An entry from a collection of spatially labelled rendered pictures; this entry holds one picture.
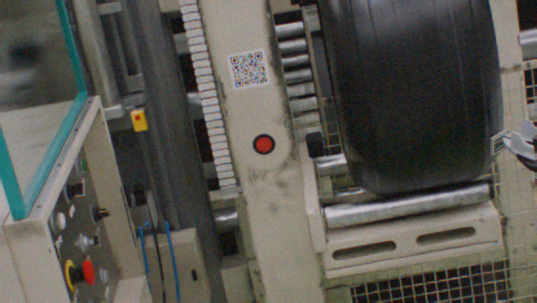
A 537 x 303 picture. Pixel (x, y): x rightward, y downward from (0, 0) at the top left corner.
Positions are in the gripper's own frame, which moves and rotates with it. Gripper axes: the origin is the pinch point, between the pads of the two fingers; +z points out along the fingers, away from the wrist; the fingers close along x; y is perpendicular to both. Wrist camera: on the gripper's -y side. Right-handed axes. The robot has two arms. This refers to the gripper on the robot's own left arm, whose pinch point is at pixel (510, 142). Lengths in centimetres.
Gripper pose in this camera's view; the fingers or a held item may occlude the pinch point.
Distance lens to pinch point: 198.2
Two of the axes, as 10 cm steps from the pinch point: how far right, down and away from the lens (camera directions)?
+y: -3.4, -7.1, -6.1
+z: -6.8, -2.7, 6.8
